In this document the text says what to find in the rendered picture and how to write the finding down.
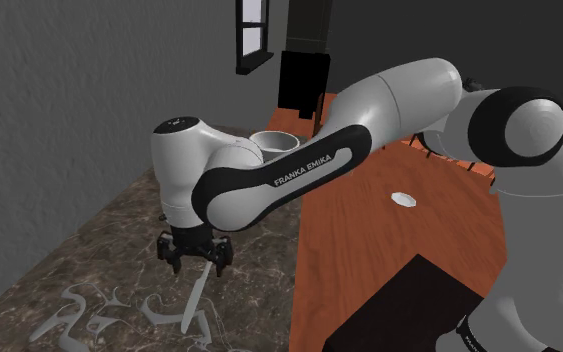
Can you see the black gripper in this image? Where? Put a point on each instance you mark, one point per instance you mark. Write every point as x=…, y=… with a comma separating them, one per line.
x=191, y=239

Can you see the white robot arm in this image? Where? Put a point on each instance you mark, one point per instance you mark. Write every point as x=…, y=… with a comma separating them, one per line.
x=408, y=97

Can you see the grey knife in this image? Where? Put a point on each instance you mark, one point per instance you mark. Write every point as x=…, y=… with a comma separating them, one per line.
x=196, y=297

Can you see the grey curved ornament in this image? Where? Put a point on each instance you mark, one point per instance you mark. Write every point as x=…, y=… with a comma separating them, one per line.
x=164, y=317
x=74, y=319

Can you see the grey bowl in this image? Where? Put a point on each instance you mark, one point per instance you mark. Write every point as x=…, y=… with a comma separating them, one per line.
x=276, y=142

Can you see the small white plate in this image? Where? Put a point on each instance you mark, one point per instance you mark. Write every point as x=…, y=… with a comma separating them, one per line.
x=403, y=199

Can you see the dark framed window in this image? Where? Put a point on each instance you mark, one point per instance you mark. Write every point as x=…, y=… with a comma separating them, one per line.
x=252, y=34

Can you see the dark robot stand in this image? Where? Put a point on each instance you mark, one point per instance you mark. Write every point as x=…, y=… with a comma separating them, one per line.
x=408, y=307

